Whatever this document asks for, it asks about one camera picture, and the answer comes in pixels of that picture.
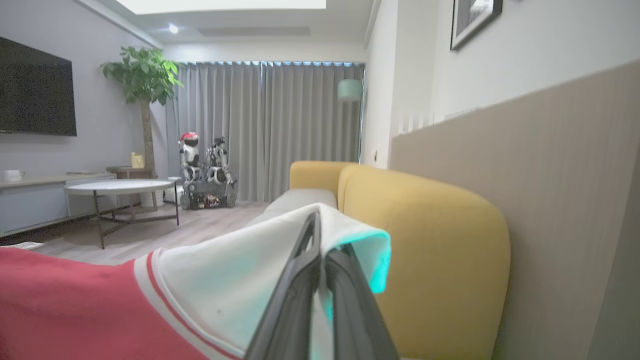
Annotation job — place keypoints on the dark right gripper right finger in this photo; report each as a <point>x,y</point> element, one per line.
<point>355,320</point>

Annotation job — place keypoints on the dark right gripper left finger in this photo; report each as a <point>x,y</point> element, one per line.
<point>290,320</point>

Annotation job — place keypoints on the red jersey with striped trim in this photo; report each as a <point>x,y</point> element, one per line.
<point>75,310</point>

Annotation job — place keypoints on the yellow sofa backrest cushion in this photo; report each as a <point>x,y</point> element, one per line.
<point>440,260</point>

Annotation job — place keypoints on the white black humanoid robot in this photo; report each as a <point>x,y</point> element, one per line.
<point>219,160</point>

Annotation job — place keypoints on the grey curtain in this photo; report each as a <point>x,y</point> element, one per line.
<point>280,130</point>

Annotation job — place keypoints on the white robot with red hat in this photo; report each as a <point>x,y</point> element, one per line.
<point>190,155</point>

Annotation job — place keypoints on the round white coffee table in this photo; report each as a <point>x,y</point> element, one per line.
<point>120,187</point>

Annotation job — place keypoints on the round wooden side table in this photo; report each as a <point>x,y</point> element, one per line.
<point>131,173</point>

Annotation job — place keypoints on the yellow jar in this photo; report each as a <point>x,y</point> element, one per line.
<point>137,161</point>

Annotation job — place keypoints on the teal floor lamp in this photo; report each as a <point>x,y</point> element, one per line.
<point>349,90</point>

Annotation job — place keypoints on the flat white floor item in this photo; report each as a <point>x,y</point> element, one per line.
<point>22,245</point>

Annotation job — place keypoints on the green potted tree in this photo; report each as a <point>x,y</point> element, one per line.
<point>145,80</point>

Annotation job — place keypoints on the white low tv cabinet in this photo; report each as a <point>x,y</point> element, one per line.
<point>35,202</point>

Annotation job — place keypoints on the white mug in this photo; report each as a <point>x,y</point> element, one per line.
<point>12,175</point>

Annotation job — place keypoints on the round ceiling spotlight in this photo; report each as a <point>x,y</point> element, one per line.
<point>173,28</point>

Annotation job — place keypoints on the black framed picture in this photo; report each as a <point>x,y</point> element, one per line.
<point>472,20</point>

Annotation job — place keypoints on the black wall television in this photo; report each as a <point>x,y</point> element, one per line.
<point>35,90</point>

